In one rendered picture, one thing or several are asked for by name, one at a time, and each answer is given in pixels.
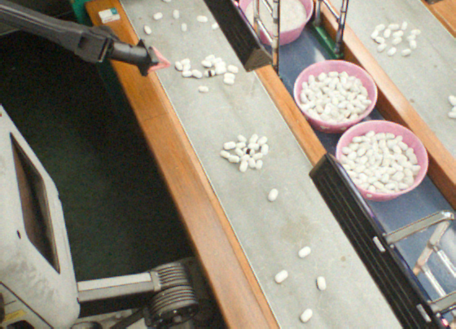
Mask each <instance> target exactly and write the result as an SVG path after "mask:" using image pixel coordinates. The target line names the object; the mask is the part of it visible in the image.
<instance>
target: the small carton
mask: <svg viewBox="0 0 456 329"><path fill-rule="evenodd" d="M99 15H100V19H101V20H102V22H103V23H107V22H109V21H112V20H116V19H120V17H119V14H118V12H117V10H116V8H112V9H110V10H107V11H105V10H104V11H100V12H99Z"/></svg>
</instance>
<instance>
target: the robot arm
mask: <svg viewBox="0 0 456 329"><path fill-rule="evenodd" d="M0 22H1V23H4V24H6V25H8V26H11V27H14V28H17V29H21V30H24V31H27V32H29V33H31V34H34V35H37V36H39V37H44V38H46V39H49V40H51V41H53V42H55V43H57V44H59V45H60V46H62V47H64V48H66V49H68V50H72V51H74V54H76V55H79V56H80V59H83V60H85V61H87V62H91V63H95V62H100V63H102V61H103V58H104V56H105V57H106V58H108V59H114V60H117V61H118V62H122V63H125V64H131V65H134V66H138V70H139V72H140V73H141V75H142V77H147V75H148V74H149V72H153V71H155V70H158V69H161V68H170V66H171V63H170V62H169V61H168V60H167V59H166V58H165V57H164V56H163V55H162V54H161V53H160V52H159V51H158V50H157V49H156V48H155V47H154V46H149V47H148V49H147V46H146V44H145V42H144V41H145V39H141V38H140V40H139V41H138V44H137V45H136V46H135V45H132V44H129V43H126V42H121V40H120V38H119V37H118V36H117V35H116V33H115V32H114V31H113V30H112V28H110V27H109V26H107V25H101V26H98V27H96V26H93V27H89V26H86V25H83V24H76V23H73V22H68V21H67V20H58V19H55V18H52V17H49V16H47V15H44V14H42V13H40V12H37V11H32V10H29V9H28V8H25V7H23V6H21V5H18V4H15V3H13V2H8V1H6V0H0ZM160 60H161V61H163V62H164V63H160Z"/></svg>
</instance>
